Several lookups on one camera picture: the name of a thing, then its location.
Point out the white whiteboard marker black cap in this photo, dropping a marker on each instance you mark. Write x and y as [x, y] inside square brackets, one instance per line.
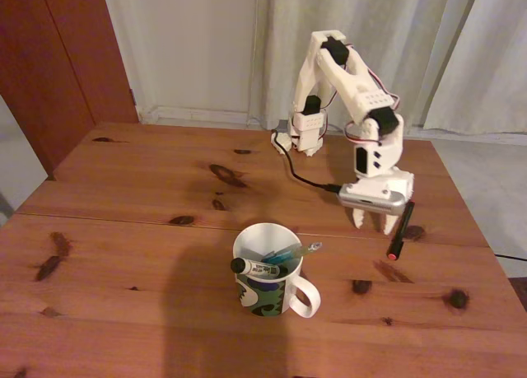
[257, 267]

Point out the white mug green blue pattern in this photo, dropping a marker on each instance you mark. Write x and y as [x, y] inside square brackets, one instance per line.
[263, 300]

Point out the white curtain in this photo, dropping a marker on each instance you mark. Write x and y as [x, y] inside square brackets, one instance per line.
[486, 65]
[391, 24]

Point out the black marker pink ends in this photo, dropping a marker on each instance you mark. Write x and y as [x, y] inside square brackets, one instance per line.
[400, 231]

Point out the teal mechanical pencil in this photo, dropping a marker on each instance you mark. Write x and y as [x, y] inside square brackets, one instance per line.
[294, 252]

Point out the silver camera box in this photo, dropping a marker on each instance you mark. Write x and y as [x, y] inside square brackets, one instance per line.
[370, 201]

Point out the brown wooden door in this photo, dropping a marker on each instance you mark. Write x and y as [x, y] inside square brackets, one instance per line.
[49, 65]

